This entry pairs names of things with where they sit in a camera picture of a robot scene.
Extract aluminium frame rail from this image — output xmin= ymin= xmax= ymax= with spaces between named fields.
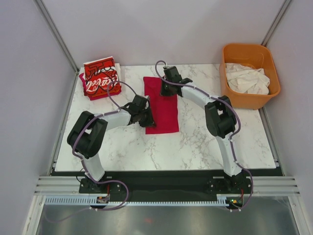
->
xmin=35 ymin=176 xmax=300 ymax=196

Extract right aluminium corner post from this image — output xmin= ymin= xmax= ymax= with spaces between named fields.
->
xmin=261 ymin=0 xmax=293 ymax=47

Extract aluminium corner post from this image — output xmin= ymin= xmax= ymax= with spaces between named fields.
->
xmin=33 ymin=0 xmax=79 ymax=73
xmin=261 ymin=0 xmax=293 ymax=47

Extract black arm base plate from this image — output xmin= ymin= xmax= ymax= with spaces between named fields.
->
xmin=79 ymin=170 xmax=252 ymax=202

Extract orange plastic basket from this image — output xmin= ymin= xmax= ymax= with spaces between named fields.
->
xmin=220 ymin=43 xmax=281 ymax=110

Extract crimson red t-shirt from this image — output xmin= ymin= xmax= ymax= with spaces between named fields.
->
xmin=143 ymin=77 xmax=179 ymax=135

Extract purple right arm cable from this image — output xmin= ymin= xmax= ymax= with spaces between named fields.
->
xmin=155 ymin=60 xmax=255 ymax=212

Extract left aluminium corner post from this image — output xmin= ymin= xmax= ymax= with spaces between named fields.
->
xmin=33 ymin=0 xmax=79 ymax=73

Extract white crumpled cloth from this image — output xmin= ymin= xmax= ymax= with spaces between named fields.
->
xmin=225 ymin=63 xmax=270 ymax=95

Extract red Coca-Cola folded shirt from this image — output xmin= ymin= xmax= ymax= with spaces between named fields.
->
xmin=84 ymin=56 xmax=119 ymax=91

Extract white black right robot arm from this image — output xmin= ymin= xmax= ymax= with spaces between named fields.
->
xmin=160 ymin=66 xmax=242 ymax=193

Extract white slotted cable duct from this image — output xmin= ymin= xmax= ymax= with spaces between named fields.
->
xmin=45 ymin=195 xmax=242 ymax=207

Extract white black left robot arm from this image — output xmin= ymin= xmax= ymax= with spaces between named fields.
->
xmin=67 ymin=94 xmax=156 ymax=192

